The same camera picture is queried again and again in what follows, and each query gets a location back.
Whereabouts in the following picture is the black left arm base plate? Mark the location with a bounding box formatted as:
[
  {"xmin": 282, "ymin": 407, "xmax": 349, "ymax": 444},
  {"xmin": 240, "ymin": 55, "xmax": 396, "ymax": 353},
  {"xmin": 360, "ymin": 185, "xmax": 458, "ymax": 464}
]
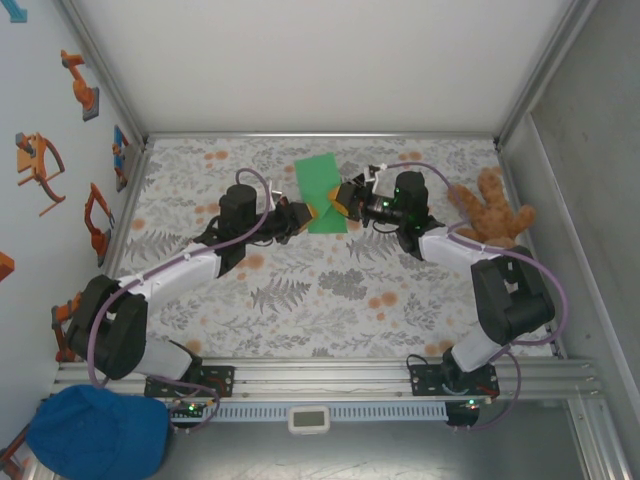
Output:
[{"xmin": 144, "ymin": 364, "xmax": 236, "ymax": 399}]

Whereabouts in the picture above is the blue and orange sticker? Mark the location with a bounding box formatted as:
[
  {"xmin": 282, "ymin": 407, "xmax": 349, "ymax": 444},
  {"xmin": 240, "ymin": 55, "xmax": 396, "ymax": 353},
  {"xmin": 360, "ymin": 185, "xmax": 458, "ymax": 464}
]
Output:
[{"xmin": 112, "ymin": 124, "xmax": 132, "ymax": 193}]

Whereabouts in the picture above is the white slotted cable duct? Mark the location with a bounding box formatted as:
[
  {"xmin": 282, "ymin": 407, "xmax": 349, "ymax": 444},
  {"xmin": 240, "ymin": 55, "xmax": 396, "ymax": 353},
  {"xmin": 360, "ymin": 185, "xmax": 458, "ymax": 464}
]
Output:
[{"xmin": 214, "ymin": 403, "xmax": 448, "ymax": 421}]

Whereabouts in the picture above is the white digital timer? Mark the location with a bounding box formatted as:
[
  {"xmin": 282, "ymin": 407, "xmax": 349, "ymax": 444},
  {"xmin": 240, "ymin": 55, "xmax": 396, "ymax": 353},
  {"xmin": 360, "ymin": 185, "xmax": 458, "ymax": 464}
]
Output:
[{"xmin": 287, "ymin": 405, "xmax": 332, "ymax": 435}]

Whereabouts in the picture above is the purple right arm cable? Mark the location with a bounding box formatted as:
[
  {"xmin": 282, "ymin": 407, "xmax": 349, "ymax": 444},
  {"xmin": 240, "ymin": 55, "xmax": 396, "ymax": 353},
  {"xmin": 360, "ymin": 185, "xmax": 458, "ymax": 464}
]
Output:
[{"xmin": 384, "ymin": 160, "xmax": 571, "ymax": 432}]

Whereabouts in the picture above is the aluminium frame side rail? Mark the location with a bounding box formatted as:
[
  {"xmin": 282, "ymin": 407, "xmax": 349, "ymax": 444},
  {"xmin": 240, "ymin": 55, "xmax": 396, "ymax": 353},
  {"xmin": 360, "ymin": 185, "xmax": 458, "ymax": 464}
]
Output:
[{"xmin": 78, "ymin": 142, "xmax": 154, "ymax": 362}]

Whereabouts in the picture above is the aluminium frame post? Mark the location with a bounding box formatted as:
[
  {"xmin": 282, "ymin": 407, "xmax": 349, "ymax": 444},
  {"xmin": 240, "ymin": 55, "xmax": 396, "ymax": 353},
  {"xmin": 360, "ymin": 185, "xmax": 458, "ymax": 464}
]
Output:
[
  {"xmin": 492, "ymin": 0, "xmax": 600, "ymax": 151},
  {"xmin": 57, "ymin": 0, "xmax": 151, "ymax": 149}
]

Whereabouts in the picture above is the brown plush teddy bear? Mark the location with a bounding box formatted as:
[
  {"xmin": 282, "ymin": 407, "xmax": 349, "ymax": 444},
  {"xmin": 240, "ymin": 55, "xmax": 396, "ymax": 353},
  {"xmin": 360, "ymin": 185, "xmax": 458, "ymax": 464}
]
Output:
[{"xmin": 446, "ymin": 167, "xmax": 537, "ymax": 249}]

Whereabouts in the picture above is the thin aluminium frame rail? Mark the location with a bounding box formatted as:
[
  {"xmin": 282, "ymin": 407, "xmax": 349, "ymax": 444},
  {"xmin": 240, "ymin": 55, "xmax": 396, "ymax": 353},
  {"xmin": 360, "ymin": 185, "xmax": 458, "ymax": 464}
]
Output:
[{"xmin": 144, "ymin": 131, "xmax": 501, "ymax": 142}]

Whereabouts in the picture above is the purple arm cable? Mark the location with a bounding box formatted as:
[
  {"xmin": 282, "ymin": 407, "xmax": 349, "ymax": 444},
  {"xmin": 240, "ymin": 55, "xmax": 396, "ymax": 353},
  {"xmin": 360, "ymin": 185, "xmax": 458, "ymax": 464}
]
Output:
[
  {"xmin": 384, "ymin": 160, "xmax": 571, "ymax": 432},
  {"xmin": 85, "ymin": 168, "xmax": 274, "ymax": 437}
]

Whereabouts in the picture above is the wide aluminium frame rail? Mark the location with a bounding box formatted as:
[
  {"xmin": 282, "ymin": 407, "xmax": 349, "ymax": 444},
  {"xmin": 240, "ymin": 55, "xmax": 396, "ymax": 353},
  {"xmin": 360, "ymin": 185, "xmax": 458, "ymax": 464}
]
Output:
[{"xmin": 52, "ymin": 355, "xmax": 606, "ymax": 401}]

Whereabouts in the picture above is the blue baseball cap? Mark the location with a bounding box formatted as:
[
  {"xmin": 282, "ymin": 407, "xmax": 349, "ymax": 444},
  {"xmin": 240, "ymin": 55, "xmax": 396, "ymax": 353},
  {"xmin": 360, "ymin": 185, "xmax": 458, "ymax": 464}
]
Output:
[{"xmin": 24, "ymin": 383, "xmax": 169, "ymax": 479}]

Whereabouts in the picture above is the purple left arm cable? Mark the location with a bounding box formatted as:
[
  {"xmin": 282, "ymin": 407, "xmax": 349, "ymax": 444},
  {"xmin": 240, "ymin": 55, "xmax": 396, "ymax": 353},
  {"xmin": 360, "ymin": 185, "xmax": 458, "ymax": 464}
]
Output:
[{"xmin": 85, "ymin": 168, "xmax": 274, "ymax": 437}]

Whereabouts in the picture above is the floral patterned table mat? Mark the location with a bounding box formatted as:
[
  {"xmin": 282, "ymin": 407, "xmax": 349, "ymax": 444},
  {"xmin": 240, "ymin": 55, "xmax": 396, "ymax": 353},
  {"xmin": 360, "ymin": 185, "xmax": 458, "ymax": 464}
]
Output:
[{"xmin": 94, "ymin": 137, "xmax": 564, "ymax": 359}]

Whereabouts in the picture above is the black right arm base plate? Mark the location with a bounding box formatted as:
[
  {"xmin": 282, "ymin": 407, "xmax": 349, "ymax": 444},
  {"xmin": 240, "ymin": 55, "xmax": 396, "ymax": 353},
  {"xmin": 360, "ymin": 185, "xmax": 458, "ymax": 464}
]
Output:
[{"xmin": 409, "ymin": 363, "xmax": 500, "ymax": 399}]

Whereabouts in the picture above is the green paper sheet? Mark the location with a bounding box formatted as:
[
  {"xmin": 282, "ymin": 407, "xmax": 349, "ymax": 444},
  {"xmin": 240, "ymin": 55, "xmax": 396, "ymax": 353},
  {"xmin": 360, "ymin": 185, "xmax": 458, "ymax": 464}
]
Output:
[{"xmin": 293, "ymin": 153, "xmax": 350, "ymax": 235}]

